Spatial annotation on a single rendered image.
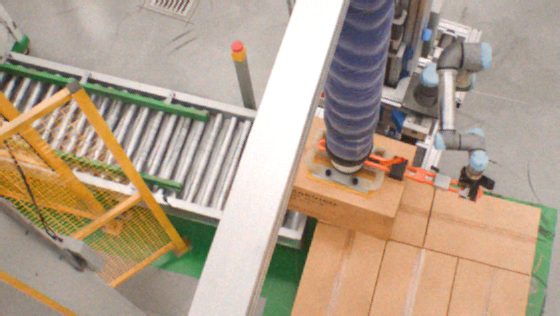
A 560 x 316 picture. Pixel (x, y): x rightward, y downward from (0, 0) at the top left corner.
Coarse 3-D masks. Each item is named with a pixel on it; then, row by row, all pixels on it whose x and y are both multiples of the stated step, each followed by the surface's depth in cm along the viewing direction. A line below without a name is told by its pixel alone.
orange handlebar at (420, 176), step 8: (320, 96) 351; (320, 144) 339; (384, 160) 335; (384, 168) 333; (408, 168) 333; (416, 168) 332; (408, 176) 331; (416, 176) 330; (424, 176) 330; (432, 176) 331; (432, 184) 329; (456, 184) 329; (456, 192) 327; (480, 192) 326
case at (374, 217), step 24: (312, 144) 354; (384, 144) 353; (408, 144) 353; (312, 192) 345; (336, 192) 343; (384, 192) 342; (312, 216) 378; (336, 216) 364; (360, 216) 352; (384, 216) 339; (384, 240) 372
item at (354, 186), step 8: (328, 168) 346; (312, 176) 345; (320, 176) 344; (328, 176) 344; (352, 176) 344; (360, 176) 344; (328, 184) 343; (336, 184) 343; (344, 184) 342; (352, 184) 342; (360, 184) 342; (352, 192) 342; (360, 192) 341; (368, 192) 340
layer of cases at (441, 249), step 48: (432, 192) 398; (336, 240) 387; (432, 240) 386; (480, 240) 385; (528, 240) 385; (336, 288) 376; (384, 288) 375; (432, 288) 375; (480, 288) 374; (528, 288) 374
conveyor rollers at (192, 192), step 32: (32, 96) 430; (96, 96) 430; (64, 128) 420; (128, 128) 422; (96, 160) 411; (160, 160) 411; (192, 160) 411; (224, 160) 412; (160, 192) 401; (192, 192) 401; (224, 192) 400
